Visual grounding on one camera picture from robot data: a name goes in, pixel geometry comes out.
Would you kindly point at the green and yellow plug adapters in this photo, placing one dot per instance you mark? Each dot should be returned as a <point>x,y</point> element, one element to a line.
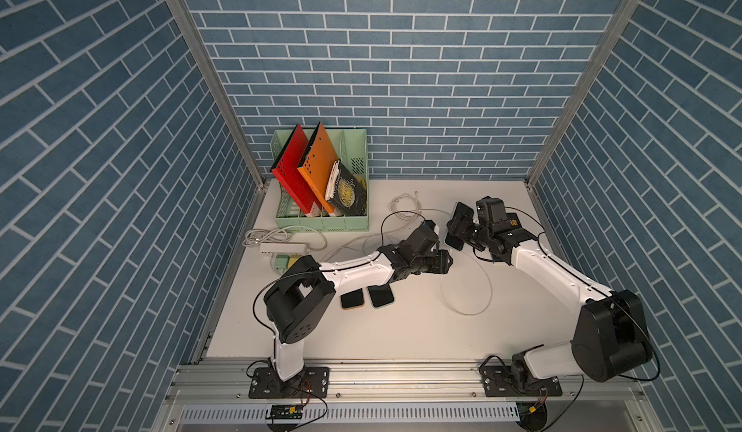
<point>280,263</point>

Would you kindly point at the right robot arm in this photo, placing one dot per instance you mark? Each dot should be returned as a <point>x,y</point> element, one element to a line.
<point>610,336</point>

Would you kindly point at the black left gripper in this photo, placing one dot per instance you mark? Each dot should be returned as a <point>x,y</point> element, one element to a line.
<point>439,265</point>

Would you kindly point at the red book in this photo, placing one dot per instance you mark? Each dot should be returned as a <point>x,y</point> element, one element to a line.
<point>285,169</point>

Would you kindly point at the black Moon and Sixpence book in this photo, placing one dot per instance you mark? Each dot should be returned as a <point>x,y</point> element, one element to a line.
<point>346,192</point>

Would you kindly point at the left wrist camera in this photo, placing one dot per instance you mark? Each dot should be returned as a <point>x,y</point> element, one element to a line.
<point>424,239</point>

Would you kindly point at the black book with deer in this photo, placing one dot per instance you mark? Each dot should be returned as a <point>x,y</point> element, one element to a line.
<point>513,222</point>

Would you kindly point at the green plastic file organizer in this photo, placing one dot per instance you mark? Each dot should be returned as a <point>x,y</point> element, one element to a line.
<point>350,146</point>

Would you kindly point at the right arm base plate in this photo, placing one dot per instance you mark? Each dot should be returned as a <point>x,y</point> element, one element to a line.
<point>501,381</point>

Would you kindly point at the orange book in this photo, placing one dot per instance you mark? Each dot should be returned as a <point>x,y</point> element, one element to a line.
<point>316,164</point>

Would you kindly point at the aluminium rail frame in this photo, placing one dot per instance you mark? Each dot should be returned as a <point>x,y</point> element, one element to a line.
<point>397,396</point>

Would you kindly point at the small black controller box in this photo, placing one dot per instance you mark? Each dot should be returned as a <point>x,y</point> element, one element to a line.
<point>285,413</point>

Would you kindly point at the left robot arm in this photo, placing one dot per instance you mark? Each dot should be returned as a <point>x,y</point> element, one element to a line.
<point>297,301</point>

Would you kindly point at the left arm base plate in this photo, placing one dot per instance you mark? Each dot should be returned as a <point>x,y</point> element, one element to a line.
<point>311,382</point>

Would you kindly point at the black phone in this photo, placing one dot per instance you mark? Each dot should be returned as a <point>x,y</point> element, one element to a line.
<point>461,227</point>

